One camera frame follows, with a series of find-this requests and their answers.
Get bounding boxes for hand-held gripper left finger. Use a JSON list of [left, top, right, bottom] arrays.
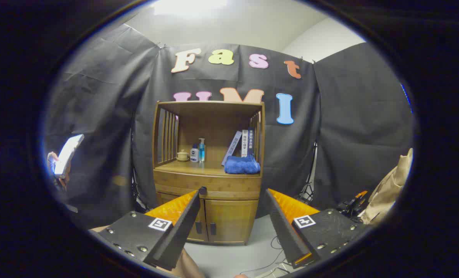
[[89, 189, 201, 271]]

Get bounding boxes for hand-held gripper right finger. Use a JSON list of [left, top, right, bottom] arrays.
[[265, 188, 371, 269]]

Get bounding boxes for wooden drawer with black knob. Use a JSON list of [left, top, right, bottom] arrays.
[[154, 170, 262, 200]]

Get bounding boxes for wooden cabinet door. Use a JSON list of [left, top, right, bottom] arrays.
[[158, 193, 206, 243], [206, 200, 259, 244]]

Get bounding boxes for wooden cabinet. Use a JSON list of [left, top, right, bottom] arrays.
[[152, 100, 265, 246]]

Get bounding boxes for black light stand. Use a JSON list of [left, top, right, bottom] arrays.
[[299, 143, 318, 203]]

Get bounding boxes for blue folded towel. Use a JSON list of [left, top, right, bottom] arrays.
[[224, 155, 261, 175]]

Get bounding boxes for orange and black clamp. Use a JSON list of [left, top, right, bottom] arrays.
[[337, 190, 369, 220]]

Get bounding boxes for lavender book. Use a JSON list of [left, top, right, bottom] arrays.
[[221, 131, 243, 166]]

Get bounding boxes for black backdrop cloth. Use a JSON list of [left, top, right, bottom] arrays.
[[44, 23, 414, 228]]

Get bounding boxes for brown paper bag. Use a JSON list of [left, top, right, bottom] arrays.
[[361, 149, 413, 225]]

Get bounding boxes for white smartphone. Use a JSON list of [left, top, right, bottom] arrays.
[[54, 134, 84, 178]]

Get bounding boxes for black floor cable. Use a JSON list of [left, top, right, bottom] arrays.
[[239, 236, 292, 276]]

